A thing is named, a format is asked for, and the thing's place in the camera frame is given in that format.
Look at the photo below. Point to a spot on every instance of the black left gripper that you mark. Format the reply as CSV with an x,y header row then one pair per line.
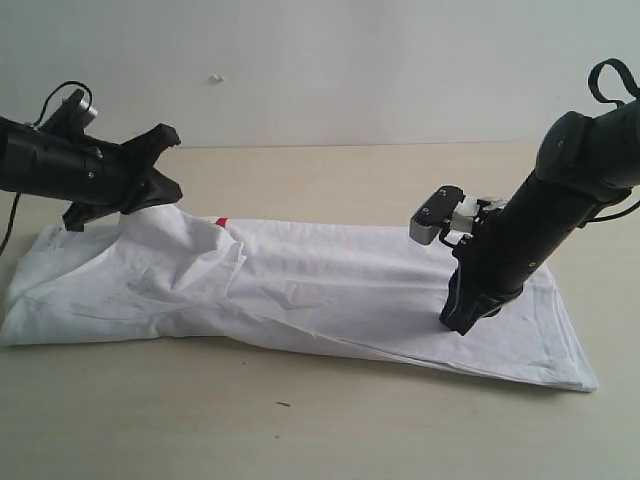
x,y
117,178

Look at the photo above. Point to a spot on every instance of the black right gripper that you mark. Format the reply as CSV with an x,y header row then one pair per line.
x,y
504,251

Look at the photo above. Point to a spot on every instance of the white t-shirt red Chinese patch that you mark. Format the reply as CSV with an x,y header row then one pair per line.
x,y
346,291

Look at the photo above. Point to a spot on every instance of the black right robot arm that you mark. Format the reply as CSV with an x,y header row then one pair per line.
x,y
583,165

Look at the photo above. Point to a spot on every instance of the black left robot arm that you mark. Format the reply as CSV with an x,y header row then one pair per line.
x,y
34,162

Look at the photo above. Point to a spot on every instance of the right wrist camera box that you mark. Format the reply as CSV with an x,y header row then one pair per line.
x,y
450,209

